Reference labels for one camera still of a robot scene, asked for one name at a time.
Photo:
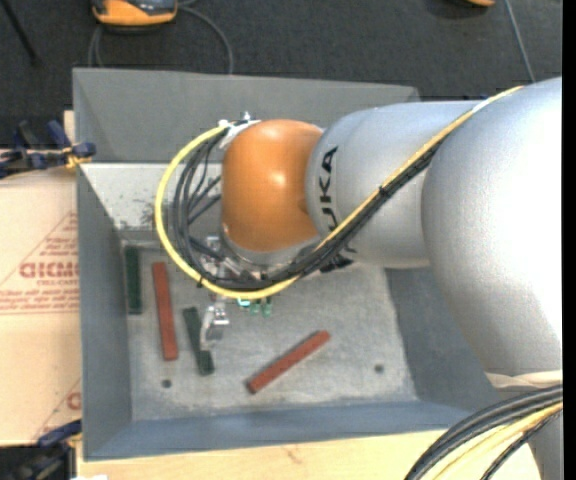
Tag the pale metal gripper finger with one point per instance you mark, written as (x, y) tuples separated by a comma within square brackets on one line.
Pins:
[(213, 332), (220, 315)]

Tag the dark green flat block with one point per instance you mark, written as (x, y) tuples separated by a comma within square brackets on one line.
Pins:
[(198, 340), (133, 280)]

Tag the red-brown flat block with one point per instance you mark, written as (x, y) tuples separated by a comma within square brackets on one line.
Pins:
[(288, 361), (165, 313)]

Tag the grey metal bin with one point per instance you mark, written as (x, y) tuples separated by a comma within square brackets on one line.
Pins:
[(318, 368)]

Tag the brown cardboard board red print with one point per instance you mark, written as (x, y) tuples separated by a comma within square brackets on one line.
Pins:
[(28, 348)]

